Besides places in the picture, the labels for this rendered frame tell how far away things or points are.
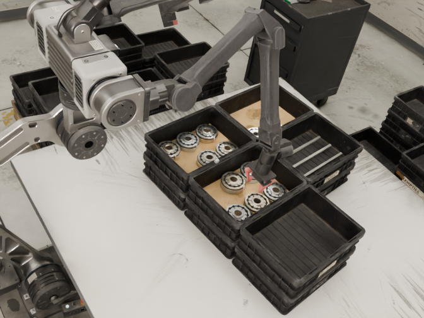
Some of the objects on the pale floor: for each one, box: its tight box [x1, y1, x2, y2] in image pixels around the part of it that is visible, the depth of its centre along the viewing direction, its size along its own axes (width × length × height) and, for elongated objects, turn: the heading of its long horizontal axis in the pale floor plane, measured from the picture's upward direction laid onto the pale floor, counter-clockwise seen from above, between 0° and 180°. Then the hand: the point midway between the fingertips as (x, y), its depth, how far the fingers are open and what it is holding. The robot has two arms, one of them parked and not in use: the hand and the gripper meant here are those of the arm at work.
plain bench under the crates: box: [10, 77, 424, 318], centre depth 241 cm, size 160×160×70 cm
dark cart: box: [244, 0, 371, 107], centre depth 373 cm, size 60×45×90 cm
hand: (255, 185), depth 196 cm, fingers open, 6 cm apart
